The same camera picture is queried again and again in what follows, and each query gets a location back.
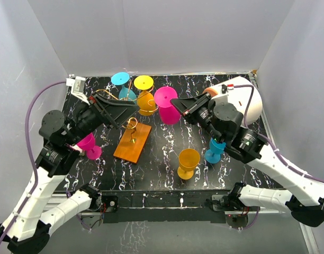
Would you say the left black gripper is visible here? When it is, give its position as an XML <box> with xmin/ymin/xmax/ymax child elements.
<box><xmin>66</xmin><ymin>91</ymin><xmax>140</xmax><ymax>146</ymax></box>

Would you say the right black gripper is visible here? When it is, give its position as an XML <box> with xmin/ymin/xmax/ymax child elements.
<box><xmin>171</xmin><ymin>92</ymin><xmax>224</xmax><ymax>144</ymax></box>

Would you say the pink wine glass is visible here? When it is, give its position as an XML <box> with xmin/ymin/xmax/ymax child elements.
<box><xmin>154</xmin><ymin>86</ymin><xmax>181</xmax><ymax>125</ymax></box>
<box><xmin>77</xmin><ymin>133</ymin><xmax>102</xmax><ymax>160</ymax></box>

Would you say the yellow wine glass back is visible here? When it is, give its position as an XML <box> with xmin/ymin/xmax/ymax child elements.
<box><xmin>134</xmin><ymin>75</ymin><xmax>156</xmax><ymax>116</ymax></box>

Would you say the yellow wine glass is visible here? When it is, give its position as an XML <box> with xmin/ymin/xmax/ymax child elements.
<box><xmin>177</xmin><ymin>148</ymin><xmax>200</xmax><ymax>180</ymax></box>
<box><xmin>134</xmin><ymin>75</ymin><xmax>156</xmax><ymax>116</ymax></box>

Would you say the teal wine glass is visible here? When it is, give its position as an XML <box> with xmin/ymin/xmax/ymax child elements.
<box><xmin>111</xmin><ymin>72</ymin><xmax>137</xmax><ymax>103</ymax></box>

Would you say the yellow wine glass front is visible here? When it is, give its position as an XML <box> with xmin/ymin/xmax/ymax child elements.
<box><xmin>177</xmin><ymin>148</ymin><xmax>200</xmax><ymax>180</ymax></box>

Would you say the blue wine glass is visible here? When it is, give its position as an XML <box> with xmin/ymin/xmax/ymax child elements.
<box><xmin>205</xmin><ymin>138</ymin><xmax>226</xmax><ymax>164</ymax></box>

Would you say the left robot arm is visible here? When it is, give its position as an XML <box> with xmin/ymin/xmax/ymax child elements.
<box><xmin>0</xmin><ymin>93</ymin><xmax>139</xmax><ymax>253</ymax></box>

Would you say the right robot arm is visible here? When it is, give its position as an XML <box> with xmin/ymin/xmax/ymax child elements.
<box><xmin>170</xmin><ymin>93</ymin><xmax>324</xmax><ymax>227</ymax></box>

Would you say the small white red box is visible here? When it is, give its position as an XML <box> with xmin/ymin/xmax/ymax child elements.
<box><xmin>77</xmin><ymin>148</ymin><xmax>85</xmax><ymax>156</ymax></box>

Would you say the white round drawer cabinet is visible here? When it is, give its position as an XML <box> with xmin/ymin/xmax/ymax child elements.
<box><xmin>203</xmin><ymin>76</ymin><xmax>263</xmax><ymax>125</ymax></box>

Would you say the gold wire wine glass rack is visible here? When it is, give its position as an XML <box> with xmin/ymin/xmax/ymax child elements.
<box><xmin>113</xmin><ymin>81</ymin><xmax>159</xmax><ymax>164</ymax></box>

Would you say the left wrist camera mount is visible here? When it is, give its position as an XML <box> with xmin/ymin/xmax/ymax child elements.
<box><xmin>66</xmin><ymin>76</ymin><xmax>89</xmax><ymax>104</ymax></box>

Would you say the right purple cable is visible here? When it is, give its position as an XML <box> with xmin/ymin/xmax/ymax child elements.
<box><xmin>230</xmin><ymin>84</ymin><xmax>324</xmax><ymax>231</ymax></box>

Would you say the purple cable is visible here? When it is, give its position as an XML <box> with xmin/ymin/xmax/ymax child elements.
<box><xmin>230</xmin><ymin>84</ymin><xmax>324</xmax><ymax>231</ymax></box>
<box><xmin>0</xmin><ymin>81</ymin><xmax>95</xmax><ymax>251</ymax></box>

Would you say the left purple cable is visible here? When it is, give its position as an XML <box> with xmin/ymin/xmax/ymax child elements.
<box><xmin>0</xmin><ymin>81</ymin><xmax>95</xmax><ymax>251</ymax></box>

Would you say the aluminium front rail frame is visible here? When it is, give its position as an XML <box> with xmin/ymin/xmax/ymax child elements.
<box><xmin>45</xmin><ymin>189</ymin><xmax>292</xmax><ymax>225</ymax></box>

